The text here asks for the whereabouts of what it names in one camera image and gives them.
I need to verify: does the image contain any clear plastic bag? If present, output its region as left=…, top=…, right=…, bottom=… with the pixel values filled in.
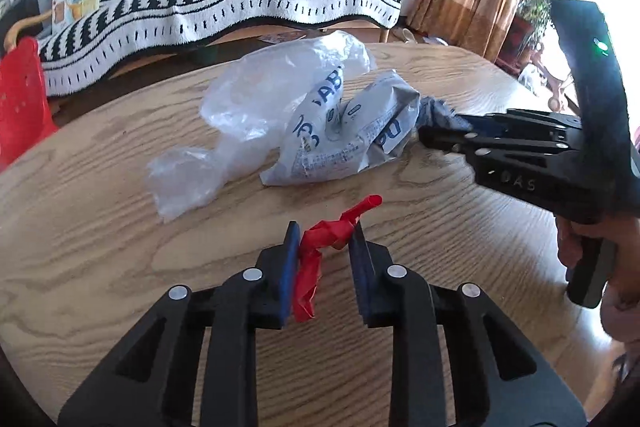
left=148, top=30, right=376, bottom=222

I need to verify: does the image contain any red plastic stool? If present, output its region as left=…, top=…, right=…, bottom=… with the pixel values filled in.
left=0, top=37, right=58, bottom=170

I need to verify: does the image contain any white blue wrapper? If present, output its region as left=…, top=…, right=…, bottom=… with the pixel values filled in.
left=260, top=67, right=472, bottom=186

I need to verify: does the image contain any person right hand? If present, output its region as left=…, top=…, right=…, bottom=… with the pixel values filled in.
left=554, top=213, right=640, bottom=358

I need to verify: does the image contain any red wrapper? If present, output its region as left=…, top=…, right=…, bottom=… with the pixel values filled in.
left=292, top=194, right=383, bottom=323

